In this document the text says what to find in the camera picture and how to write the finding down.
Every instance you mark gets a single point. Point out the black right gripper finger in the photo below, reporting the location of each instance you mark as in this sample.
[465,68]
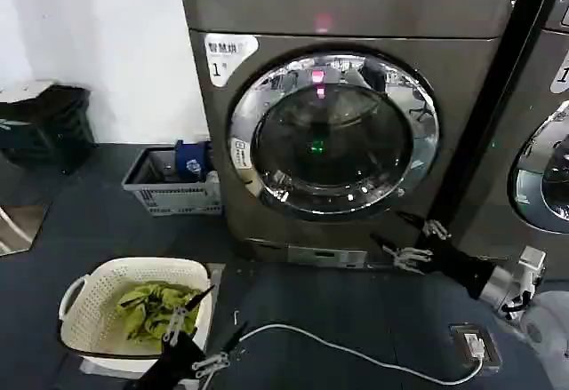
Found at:
[422,225]
[409,257]

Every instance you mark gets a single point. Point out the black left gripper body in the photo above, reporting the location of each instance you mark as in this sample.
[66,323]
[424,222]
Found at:
[171,368]

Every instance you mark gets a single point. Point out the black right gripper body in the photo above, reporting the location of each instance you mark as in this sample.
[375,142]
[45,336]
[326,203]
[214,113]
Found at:
[462,270]

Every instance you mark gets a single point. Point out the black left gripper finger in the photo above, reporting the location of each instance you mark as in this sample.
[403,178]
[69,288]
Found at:
[233,342]
[177,321]

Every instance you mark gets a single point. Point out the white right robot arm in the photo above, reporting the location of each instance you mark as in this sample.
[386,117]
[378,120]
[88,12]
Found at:
[547,332]

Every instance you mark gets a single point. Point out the green crumpled garment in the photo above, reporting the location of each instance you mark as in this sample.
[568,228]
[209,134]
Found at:
[146,305]

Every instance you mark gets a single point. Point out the steel floor socket box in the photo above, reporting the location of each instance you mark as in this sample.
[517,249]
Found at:
[491,345]

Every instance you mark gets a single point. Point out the silver dryer service hatch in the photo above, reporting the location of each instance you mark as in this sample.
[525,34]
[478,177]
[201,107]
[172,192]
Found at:
[326,255]

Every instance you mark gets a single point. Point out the white perforated laundry basket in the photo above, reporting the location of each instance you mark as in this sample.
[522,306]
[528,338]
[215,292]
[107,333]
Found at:
[102,283]

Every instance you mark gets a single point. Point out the round glass dryer door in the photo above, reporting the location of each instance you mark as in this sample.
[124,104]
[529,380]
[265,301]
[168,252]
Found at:
[338,163]

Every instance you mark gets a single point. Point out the grey slotted plastic crate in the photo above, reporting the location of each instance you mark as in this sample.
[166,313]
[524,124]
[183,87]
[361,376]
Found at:
[178,199]

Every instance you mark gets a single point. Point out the round glass door partly seen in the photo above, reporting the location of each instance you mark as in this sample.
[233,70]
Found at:
[551,172]

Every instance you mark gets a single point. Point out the blue cloth bag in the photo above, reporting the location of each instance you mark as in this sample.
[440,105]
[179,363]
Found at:
[191,161]

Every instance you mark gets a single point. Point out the hexagonal brown floor plate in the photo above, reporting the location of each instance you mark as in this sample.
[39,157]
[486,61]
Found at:
[24,225]

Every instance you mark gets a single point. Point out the grey dryer partly seen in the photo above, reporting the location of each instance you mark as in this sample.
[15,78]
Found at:
[529,74]

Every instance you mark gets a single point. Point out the grey dryer with number sticker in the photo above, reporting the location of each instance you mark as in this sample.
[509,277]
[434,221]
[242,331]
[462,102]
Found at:
[355,8]

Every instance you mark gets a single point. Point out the black stacked plastic crates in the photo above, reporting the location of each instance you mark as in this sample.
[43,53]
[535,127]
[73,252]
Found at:
[49,128]

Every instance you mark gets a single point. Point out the white number sticker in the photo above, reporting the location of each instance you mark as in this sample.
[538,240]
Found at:
[222,59]

